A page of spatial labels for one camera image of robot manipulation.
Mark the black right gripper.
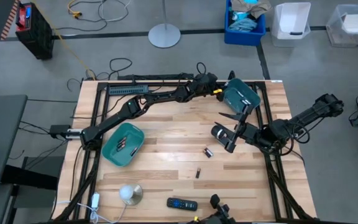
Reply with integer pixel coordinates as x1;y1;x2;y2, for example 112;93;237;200
218;105;262;154

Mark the black silver-ringed flashlight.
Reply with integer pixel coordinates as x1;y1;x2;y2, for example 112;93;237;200
211;124;236;152

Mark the teal plastic bin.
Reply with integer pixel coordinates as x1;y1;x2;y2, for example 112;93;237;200
222;77;262;115
101;122;145;167

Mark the blue plastic crate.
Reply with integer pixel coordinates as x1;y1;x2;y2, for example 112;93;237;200
224;0;267;47

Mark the black power strip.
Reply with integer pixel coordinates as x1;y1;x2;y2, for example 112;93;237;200
117;73;195;81

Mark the grey round floor stand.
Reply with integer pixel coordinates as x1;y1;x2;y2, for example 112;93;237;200
148;0;182;49

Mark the grey-blue cloth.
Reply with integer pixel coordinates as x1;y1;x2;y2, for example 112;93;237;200
228;17;258;33

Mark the grey multiport hub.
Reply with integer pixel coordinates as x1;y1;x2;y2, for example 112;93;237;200
108;85;150;96

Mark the brown cloth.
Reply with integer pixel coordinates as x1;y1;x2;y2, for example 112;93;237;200
231;0;273;19

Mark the black remote control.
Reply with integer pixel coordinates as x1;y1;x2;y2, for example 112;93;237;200
166;197;198;212

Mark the white plastic bin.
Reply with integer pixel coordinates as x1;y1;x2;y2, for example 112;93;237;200
271;2;312;48

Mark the white bulb silver base lamp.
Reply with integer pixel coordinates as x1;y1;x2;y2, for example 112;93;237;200
119;183;144;207

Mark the clear plastic bin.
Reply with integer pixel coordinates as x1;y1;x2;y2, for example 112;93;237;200
326;4;358;49

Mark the white cardboard box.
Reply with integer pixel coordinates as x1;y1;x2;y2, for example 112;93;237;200
342;13;358;35

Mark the white power adapter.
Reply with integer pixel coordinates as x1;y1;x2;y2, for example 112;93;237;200
91;192;101;209

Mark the red black equipment box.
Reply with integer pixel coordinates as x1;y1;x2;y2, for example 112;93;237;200
14;2;55;60

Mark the black desk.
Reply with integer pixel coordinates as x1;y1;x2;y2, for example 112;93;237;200
0;95;29;190

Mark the left wrist camera yellow tag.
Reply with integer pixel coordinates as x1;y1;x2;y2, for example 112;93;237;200
213;88;226;102

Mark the black metal table frame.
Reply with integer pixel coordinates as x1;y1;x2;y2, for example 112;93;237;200
54;80;316;223

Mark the thin yellow cable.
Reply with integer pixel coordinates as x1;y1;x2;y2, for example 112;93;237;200
31;0;96;81

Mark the yellow extension cord plug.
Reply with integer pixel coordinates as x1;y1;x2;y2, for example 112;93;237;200
68;0;84;19

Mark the black box with silver bracket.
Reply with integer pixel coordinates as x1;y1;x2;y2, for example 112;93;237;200
50;124;83;141

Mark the white lamp cable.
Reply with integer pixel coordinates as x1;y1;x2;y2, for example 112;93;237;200
53;200;127;224

